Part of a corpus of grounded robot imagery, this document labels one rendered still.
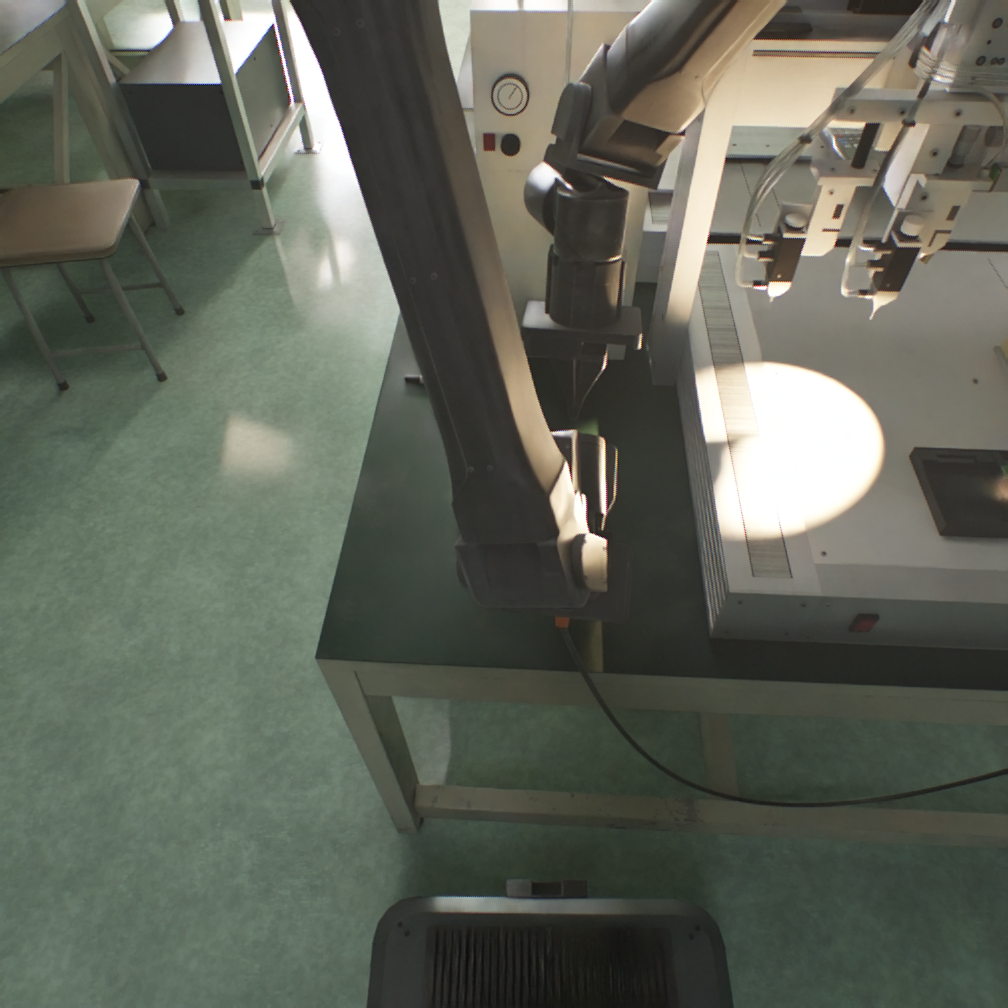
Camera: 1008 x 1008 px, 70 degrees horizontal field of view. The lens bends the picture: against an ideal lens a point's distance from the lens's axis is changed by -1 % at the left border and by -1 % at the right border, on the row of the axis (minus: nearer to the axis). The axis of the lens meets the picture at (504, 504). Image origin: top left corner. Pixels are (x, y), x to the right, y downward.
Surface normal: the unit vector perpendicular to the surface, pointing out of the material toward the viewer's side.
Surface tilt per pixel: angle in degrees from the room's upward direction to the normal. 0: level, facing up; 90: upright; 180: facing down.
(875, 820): 0
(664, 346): 90
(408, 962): 0
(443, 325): 74
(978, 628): 90
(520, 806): 0
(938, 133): 90
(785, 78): 90
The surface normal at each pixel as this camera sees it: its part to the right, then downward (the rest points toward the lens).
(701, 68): 0.00, 0.99
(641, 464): -0.01, -0.63
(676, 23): -0.91, -0.02
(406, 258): -0.30, 0.54
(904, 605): -0.06, 0.78
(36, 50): 1.00, 0.04
